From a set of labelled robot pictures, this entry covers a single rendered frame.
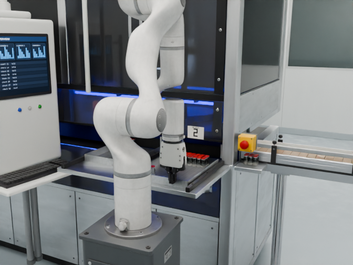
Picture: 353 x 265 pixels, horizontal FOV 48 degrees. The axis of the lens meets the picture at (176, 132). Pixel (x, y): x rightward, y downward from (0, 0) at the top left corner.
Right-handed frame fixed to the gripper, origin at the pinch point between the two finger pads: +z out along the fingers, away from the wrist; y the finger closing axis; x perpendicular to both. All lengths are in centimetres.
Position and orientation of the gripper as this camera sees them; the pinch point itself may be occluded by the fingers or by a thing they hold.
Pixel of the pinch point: (172, 177)
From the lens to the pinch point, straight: 159.6
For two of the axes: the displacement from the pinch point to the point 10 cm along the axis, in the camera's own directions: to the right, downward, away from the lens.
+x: -4.4, 2.0, -8.8
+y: -9.0, -1.1, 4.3
